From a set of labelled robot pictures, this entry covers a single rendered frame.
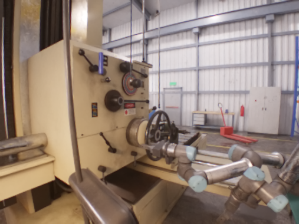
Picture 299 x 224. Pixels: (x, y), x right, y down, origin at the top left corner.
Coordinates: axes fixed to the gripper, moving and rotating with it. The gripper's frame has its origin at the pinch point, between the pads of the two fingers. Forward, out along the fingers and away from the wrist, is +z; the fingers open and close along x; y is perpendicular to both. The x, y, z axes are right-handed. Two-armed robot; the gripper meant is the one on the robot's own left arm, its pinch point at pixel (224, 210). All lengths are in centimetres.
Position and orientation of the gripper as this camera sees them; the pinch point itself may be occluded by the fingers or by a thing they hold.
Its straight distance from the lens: 99.6
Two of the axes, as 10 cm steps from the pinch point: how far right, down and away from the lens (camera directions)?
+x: -6.5, 2.0, -7.3
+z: -2.2, 8.7, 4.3
